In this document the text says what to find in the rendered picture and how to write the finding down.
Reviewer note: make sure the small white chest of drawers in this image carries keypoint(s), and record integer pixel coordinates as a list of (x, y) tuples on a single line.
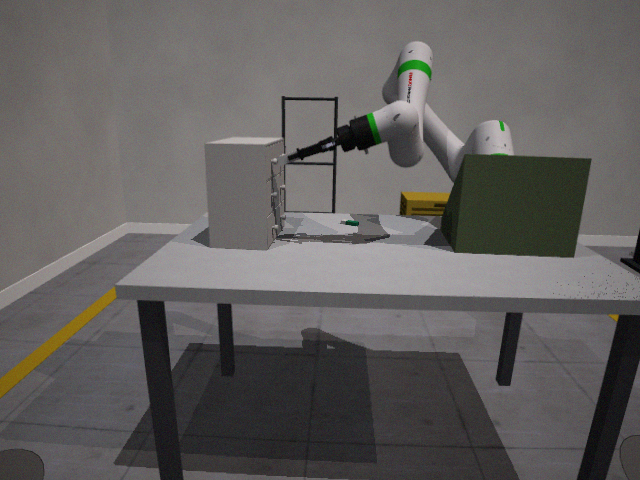
[(236, 193)]

